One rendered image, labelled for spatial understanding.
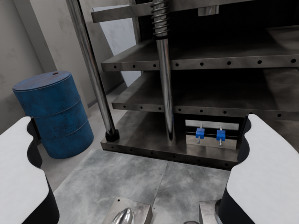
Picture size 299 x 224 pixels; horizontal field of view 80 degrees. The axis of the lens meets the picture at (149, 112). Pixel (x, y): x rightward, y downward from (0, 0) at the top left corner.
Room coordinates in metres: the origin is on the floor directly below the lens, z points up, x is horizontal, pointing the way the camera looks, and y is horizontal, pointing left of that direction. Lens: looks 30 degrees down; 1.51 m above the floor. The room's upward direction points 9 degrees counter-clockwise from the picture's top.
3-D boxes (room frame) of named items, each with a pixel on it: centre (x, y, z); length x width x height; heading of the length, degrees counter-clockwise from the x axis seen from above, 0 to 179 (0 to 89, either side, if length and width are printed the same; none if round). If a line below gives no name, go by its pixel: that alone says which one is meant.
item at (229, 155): (1.10, -0.40, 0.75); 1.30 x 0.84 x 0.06; 66
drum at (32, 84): (2.12, 1.18, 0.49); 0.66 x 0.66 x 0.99
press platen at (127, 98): (1.14, -0.42, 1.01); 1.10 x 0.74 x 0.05; 66
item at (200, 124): (1.00, -0.42, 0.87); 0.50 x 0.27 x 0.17; 156
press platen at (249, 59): (1.14, -0.42, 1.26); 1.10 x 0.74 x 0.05; 66
